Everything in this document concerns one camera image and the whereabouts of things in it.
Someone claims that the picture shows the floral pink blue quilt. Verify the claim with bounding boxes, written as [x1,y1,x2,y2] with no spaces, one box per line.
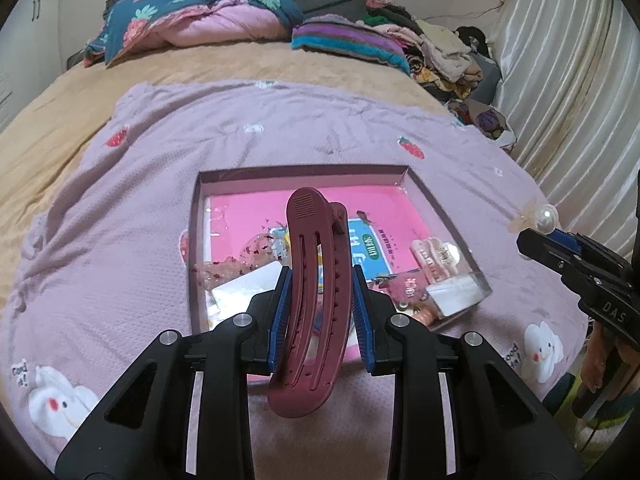
[82,0,306,68]

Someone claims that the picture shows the pearl hair clip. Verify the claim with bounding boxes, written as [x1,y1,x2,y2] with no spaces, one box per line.
[507,197,558,235]

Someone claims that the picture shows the white earring card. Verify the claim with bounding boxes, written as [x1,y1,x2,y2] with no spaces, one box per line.
[211,264,283,313]

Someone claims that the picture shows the maroon hair clip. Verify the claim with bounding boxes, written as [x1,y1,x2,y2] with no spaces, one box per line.
[267,187,351,420]

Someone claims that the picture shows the clear plastic case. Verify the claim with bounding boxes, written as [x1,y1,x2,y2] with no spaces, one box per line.
[426,271,490,317]

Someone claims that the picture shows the striped fleece blanket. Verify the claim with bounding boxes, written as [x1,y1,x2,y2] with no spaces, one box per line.
[291,16,413,77]

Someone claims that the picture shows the beige bed sheet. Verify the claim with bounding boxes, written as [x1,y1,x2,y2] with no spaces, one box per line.
[0,40,451,241]

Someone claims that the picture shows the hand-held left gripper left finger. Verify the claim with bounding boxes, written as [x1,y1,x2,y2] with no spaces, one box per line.
[55,266,293,480]

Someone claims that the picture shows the shallow grey box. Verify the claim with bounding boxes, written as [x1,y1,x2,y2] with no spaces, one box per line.
[187,164,493,386]

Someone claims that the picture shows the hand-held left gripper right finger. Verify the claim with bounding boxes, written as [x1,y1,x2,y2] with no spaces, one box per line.
[350,262,586,480]

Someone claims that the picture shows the pile of clothes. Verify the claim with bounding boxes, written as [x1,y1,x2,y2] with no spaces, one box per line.
[357,0,516,148]

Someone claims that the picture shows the purple printed blanket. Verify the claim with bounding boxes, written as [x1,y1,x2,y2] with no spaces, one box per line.
[5,80,591,471]

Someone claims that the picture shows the white striped curtain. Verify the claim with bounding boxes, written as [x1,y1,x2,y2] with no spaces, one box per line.
[492,0,640,251]

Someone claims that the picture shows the beige hair claw clip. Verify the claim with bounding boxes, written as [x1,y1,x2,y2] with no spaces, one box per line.
[409,239,461,283]

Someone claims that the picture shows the person's right hand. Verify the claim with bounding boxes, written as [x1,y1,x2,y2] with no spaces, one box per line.
[582,330,608,393]

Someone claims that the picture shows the pink dotted mesh bow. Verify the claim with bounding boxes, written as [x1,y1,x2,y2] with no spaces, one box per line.
[192,227,291,288]

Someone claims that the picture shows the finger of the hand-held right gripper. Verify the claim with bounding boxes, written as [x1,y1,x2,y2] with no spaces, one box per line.
[517,229,601,281]
[550,229,632,261]

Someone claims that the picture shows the white wardrobe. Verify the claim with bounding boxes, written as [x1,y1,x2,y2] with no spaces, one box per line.
[0,0,66,126]

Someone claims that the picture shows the green cloth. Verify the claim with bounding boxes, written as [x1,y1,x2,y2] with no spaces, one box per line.
[545,375,640,461]

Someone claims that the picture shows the pink fluffy hair accessory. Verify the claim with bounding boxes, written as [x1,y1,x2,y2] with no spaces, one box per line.
[385,272,428,308]

